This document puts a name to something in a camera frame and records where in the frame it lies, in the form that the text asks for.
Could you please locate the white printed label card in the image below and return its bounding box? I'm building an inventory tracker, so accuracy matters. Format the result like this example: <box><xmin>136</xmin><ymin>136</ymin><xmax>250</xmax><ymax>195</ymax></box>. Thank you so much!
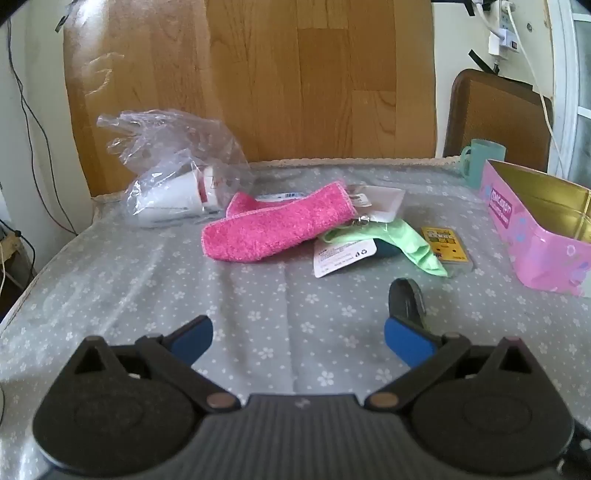
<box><xmin>313</xmin><ymin>237</ymin><xmax>379</xmax><ymax>278</ymax></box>

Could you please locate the yellow card packet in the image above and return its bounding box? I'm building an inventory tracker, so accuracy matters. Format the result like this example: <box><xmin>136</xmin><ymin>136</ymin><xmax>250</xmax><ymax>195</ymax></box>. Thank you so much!
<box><xmin>420</xmin><ymin>225</ymin><xmax>474</xmax><ymax>273</ymax></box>

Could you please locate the brown chair back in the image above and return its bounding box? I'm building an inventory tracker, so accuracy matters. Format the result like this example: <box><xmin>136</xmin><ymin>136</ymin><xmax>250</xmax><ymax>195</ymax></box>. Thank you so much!
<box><xmin>443</xmin><ymin>68</ymin><xmax>553</xmax><ymax>174</ymax></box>

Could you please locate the grey floral tablecloth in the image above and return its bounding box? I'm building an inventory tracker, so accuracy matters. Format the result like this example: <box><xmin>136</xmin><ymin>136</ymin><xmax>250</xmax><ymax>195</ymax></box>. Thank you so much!
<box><xmin>0</xmin><ymin>157</ymin><xmax>591</xmax><ymax>480</ymax></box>

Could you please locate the blue white tissue packet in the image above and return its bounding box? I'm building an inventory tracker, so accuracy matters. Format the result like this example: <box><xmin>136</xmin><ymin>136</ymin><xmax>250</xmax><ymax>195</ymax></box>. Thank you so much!
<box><xmin>256</xmin><ymin>190</ymin><xmax>308</xmax><ymax>202</ymax></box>

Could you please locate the pink tin box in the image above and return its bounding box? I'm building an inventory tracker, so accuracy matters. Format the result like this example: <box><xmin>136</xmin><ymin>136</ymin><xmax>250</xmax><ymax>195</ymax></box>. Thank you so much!
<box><xmin>478</xmin><ymin>159</ymin><xmax>591</xmax><ymax>298</ymax></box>

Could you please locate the white red paper cup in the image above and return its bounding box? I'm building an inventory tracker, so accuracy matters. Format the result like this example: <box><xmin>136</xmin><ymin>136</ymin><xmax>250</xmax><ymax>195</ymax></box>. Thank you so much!
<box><xmin>139</xmin><ymin>166</ymin><xmax>222</xmax><ymax>222</ymax></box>

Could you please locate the white cable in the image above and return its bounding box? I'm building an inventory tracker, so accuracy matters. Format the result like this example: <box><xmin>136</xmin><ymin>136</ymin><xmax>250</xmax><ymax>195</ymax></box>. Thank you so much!
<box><xmin>517</xmin><ymin>44</ymin><xmax>570</xmax><ymax>178</ymax></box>

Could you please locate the white power strip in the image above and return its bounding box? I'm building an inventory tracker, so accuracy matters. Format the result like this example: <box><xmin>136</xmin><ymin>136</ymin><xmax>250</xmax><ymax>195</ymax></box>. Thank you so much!
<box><xmin>495</xmin><ymin>0</ymin><xmax>517</xmax><ymax>29</ymax></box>

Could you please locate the pink fluffy towel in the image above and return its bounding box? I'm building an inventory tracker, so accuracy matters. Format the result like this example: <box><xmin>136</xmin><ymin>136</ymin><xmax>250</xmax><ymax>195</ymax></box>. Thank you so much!
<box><xmin>201</xmin><ymin>181</ymin><xmax>356</xmax><ymax>264</ymax></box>

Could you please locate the large wooden board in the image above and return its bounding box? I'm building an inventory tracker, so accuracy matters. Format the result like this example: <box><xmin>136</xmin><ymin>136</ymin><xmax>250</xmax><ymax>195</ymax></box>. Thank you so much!
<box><xmin>65</xmin><ymin>0</ymin><xmax>437</xmax><ymax>197</ymax></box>

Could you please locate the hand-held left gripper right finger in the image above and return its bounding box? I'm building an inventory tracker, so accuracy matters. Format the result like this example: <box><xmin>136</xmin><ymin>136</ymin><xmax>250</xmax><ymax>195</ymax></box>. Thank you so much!
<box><xmin>367</xmin><ymin>318</ymin><xmax>539</xmax><ymax>414</ymax></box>

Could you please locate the white card packet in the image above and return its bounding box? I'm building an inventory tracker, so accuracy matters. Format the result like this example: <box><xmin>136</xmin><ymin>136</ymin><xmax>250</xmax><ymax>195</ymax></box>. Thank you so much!
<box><xmin>346</xmin><ymin>185</ymin><xmax>406</xmax><ymax>227</ymax></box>

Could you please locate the clear plastic bag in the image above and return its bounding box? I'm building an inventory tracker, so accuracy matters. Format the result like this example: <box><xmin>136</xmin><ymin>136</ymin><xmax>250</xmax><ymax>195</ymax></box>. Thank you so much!
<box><xmin>96</xmin><ymin>108</ymin><xmax>254</xmax><ymax>232</ymax></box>

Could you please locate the teal mug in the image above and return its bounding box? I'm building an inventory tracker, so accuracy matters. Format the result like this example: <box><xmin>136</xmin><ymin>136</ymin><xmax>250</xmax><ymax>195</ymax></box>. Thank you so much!
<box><xmin>459</xmin><ymin>138</ymin><xmax>507</xmax><ymax>190</ymax></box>

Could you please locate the thin black cable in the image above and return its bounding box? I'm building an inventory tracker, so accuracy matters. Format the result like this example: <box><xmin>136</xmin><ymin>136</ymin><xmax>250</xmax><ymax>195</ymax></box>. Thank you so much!
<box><xmin>8</xmin><ymin>18</ymin><xmax>79</xmax><ymax>236</ymax></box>

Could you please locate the white door frame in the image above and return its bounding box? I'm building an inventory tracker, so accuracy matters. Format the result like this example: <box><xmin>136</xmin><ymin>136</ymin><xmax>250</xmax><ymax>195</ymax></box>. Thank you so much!
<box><xmin>542</xmin><ymin>0</ymin><xmax>591</xmax><ymax>185</ymax></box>

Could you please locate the light green cloth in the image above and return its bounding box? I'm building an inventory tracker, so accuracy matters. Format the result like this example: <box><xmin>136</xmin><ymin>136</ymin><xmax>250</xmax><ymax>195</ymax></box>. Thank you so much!
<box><xmin>321</xmin><ymin>219</ymin><xmax>450</xmax><ymax>278</ymax></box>

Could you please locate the dark grey round object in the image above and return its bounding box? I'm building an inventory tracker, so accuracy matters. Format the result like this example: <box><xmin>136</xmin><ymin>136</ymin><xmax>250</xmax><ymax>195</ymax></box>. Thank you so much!
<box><xmin>389</xmin><ymin>278</ymin><xmax>424</xmax><ymax>326</ymax></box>

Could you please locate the white charger plug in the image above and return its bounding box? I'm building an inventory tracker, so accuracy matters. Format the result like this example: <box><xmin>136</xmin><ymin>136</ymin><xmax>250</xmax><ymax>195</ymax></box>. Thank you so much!
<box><xmin>488</xmin><ymin>28</ymin><xmax>521</xmax><ymax>58</ymax></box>

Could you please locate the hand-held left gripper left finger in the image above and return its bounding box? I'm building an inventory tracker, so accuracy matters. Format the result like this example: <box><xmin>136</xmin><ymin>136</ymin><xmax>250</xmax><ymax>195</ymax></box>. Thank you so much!
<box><xmin>69</xmin><ymin>315</ymin><xmax>241</xmax><ymax>414</ymax></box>

